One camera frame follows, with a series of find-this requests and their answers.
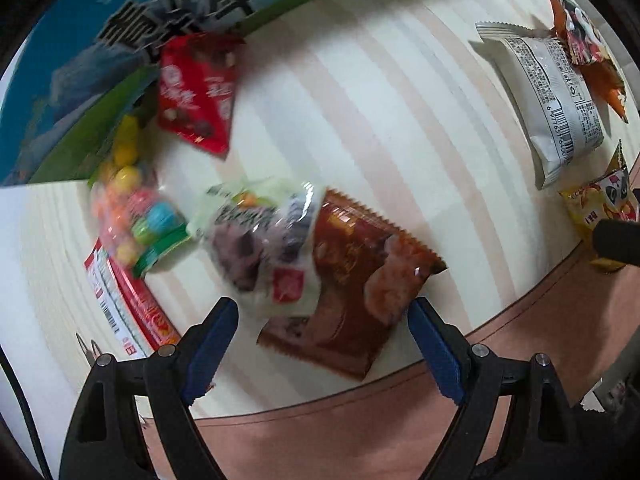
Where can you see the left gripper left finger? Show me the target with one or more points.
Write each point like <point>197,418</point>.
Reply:
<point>105,438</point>

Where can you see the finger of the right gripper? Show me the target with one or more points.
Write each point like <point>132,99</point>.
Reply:
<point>617,240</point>

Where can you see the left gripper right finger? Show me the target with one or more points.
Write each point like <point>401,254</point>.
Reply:
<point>512,421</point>

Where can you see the yellow panda snack bag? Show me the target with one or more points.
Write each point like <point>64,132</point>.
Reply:
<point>608,197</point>

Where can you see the red white packet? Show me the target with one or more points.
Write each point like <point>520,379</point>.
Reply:
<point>138,322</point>

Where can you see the grey white snack packet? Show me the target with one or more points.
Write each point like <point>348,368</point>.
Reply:
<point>559,116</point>

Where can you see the orange panda snack bag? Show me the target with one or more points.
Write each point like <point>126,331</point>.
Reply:
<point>588,52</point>

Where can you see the colourful candy ball bag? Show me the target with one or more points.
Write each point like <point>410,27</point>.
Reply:
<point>138,224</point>

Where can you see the brown snack bag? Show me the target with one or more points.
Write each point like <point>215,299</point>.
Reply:
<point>369,270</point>

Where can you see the white green snack packet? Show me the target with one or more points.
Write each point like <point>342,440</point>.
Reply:
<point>259,234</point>

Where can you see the small red chocolate packet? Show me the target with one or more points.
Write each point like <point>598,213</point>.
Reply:
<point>196,89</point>

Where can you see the striped cat table mat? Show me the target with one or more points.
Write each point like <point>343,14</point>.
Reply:
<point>398,105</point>

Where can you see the cardboard snack box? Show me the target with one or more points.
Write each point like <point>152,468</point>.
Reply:
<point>79,67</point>

